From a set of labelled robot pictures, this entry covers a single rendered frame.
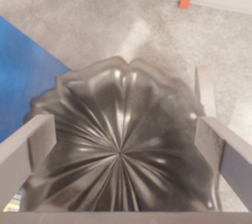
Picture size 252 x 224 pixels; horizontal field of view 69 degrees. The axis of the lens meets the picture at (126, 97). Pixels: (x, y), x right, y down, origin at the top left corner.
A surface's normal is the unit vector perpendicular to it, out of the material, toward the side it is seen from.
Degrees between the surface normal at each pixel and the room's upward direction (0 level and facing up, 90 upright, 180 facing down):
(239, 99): 0
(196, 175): 53
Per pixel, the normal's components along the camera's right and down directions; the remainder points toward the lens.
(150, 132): -0.43, 0.46
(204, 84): -0.27, -0.63
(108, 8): -0.10, -0.15
